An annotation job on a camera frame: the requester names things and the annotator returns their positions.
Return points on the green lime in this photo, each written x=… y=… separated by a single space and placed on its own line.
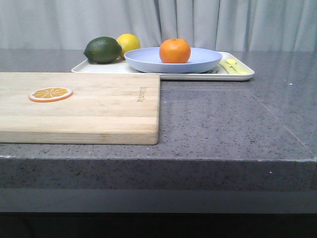
x=102 y=50

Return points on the yellow lemon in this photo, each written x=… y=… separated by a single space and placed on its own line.
x=128 y=42

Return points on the orange slice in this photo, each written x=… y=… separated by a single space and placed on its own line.
x=50 y=94

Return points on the light blue plate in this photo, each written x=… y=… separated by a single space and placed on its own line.
x=148 y=60

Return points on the cream white tray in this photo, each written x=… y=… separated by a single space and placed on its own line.
x=217 y=74

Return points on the grey curtain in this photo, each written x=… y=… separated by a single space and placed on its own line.
x=225 y=25

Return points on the wooden cutting board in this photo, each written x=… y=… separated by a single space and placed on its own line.
x=104 y=108

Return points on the orange fruit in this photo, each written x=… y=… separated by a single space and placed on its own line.
x=174 y=51

